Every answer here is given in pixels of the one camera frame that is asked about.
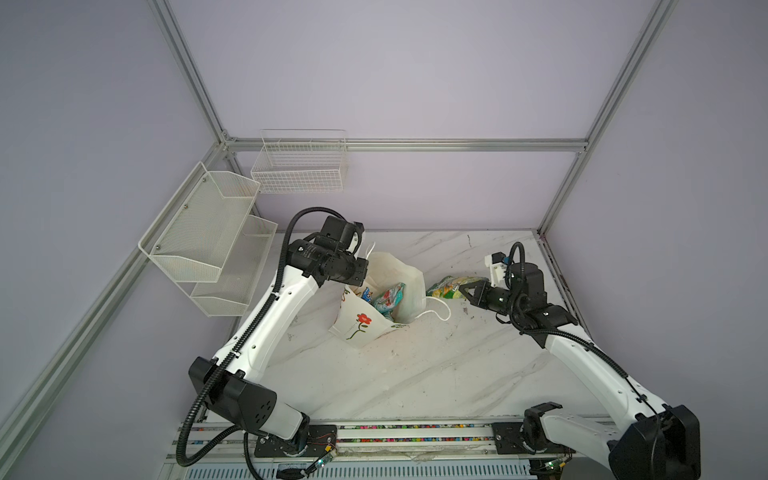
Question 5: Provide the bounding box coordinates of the blue m&m's packet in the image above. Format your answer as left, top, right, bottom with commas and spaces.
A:
360, 287, 373, 302

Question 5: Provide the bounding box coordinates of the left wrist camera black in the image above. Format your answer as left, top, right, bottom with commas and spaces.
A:
315, 216, 365, 255

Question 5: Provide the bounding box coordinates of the teal Fox's large candy bag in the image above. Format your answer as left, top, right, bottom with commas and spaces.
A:
371, 282, 406, 321

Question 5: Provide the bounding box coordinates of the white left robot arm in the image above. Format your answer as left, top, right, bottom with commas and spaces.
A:
189, 240, 369, 450

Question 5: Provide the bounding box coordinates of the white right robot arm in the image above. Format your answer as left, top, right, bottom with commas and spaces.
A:
459, 253, 701, 479

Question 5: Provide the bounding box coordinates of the aluminium cage frame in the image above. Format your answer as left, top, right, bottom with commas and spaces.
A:
1, 1, 677, 475

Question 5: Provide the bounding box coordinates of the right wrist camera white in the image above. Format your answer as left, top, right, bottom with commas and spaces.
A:
484, 252, 510, 289

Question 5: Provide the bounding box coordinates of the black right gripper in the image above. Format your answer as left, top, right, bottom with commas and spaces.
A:
456, 279, 522, 317

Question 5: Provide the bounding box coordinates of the white wire wall basket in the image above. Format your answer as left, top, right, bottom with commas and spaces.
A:
251, 129, 348, 194

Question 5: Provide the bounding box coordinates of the white floral paper bag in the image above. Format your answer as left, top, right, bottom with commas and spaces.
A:
329, 248, 452, 348

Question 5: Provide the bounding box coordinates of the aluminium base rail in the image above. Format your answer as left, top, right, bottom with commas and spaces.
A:
159, 416, 612, 479

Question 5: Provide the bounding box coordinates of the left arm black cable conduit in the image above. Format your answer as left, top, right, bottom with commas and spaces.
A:
175, 206, 349, 468

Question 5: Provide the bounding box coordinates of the white mesh wall basket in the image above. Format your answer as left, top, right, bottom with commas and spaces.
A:
138, 163, 277, 317

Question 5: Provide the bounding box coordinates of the green Fox's spring tea bag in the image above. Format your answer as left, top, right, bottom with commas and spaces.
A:
426, 275, 485, 299

